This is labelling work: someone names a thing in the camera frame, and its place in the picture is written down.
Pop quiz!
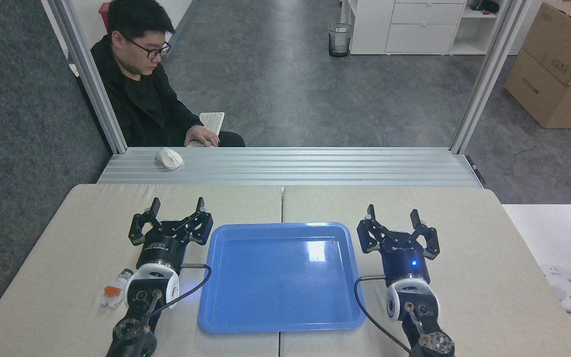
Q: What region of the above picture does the blue plastic tray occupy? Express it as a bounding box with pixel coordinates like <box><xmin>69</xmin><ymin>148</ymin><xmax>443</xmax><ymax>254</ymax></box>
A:
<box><xmin>197</xmin><ymin>222</ymin><xmax>366</xmax><ymax>334</ymax></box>

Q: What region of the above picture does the large cardboard box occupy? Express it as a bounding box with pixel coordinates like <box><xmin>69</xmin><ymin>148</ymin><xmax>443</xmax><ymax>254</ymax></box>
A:
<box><xmin>504</xmin><ymin>50</ymin><xmax>571</xmax><ymax>129</ymax></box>

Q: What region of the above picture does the silver aluminium post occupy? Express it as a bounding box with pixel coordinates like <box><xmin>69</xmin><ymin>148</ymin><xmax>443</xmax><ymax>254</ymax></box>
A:
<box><xmin>450</xmin><ymin>0</ymin><xmax>532</xmax><ymax>154</ymax></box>
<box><xmin>48</xmin><ymin>0</ymin><xmax>128</xmax><ymax>154</ymax></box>

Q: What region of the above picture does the black mesh trash bin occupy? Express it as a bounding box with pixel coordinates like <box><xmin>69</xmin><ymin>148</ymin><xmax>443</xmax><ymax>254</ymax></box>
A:
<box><xmin>328</xmin><ymin>23</ymin><xmax>353</xmax><ymax>58</ymax></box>

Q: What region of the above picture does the white keyboard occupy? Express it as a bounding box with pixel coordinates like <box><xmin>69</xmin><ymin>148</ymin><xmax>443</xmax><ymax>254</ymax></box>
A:
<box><xmin>188</xmin><ymin>112</ymin><xmax>226</xmax><ymax>147</ymax></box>

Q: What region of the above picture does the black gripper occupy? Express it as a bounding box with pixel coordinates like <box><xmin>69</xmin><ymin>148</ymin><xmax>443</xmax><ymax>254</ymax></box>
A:
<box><xmin>128</xmin><ymin>197</ymin><xmax>214</xmax><ymax>271</ymax></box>
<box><xmin>356</xmin><ymin>204</ymin><xmax>440</xmax><ymax>287</ymax></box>

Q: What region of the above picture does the white side table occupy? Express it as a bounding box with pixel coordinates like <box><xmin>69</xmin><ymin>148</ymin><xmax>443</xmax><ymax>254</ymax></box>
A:
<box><xmin>503</xmin><ymin>204</ymin><xmax>571</xmax><ymax>357</ymax></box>

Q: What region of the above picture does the white drawer cabinet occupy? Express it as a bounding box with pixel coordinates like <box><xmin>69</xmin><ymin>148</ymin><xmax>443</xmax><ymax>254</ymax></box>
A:
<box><xmin>340</xmin><ymin>0</ymin><xmax>503</xmax><ymax>56</ymax></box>

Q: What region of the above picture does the white computer mouse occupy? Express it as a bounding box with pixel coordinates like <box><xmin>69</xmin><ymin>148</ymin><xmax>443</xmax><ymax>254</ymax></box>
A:
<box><xmin>155</xmin><ymin>148</ymin><xmax>184</xmax><ymax>171</ymax></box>

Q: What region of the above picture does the white round power socket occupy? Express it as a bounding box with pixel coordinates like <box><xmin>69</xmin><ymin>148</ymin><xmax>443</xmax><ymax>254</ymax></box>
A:
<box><xmin>538</xmin><ymin>264</ymin><xmax>571</xmax><ymax>312</ymax></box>

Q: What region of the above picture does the black item on shelf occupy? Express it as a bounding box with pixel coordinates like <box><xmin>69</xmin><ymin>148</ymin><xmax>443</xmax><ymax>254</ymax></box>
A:
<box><xmin>470</xmin><ymin>0</ymin><xmax>500</xmax><ymax>14</ymax></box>

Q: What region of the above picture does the silver aluminium rail platform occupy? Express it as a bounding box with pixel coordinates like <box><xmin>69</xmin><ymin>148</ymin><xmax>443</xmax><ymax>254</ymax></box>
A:
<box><xmin>97</xmin><ymin>147</ymin><xmax>486</xmax><ymax>188</ymax></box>

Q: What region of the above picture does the white orange switch part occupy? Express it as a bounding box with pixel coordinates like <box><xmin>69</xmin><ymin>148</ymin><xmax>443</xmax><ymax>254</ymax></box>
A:
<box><xmin>100</xmin><ymin>269</ymin><xmax>134</xmax><ymax>309</ymax></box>

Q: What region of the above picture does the small cardboard box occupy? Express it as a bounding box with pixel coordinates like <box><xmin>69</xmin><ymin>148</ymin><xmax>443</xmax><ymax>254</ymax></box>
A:
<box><xmin>521</xmin><ymin>1</ymin><xmax>571</xmax><ymax>87</ymax></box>

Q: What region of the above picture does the person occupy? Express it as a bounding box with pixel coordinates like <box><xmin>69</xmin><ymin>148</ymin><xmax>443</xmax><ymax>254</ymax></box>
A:
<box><xmin>77</xmin><ymin>0</ymin><xmax>246</xmax><ymax>148</ymax></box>

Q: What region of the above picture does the person's hand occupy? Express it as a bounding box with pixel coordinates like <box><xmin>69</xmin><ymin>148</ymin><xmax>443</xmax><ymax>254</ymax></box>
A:
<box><xmin>185</xmin><ymin>125</ymin><xmax>220</xmax><ymax>147</ymax></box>

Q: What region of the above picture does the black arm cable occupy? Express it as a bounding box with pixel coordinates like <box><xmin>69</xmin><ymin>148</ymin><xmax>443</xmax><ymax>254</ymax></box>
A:
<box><xmin>113</xmin><ymin>263</ymin><xmax>212</xmax><ymax>343</ymax></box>
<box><xmin>354</xmin><ymin>275</ymin><xmax>415</xmax><ymax>356</ymax></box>

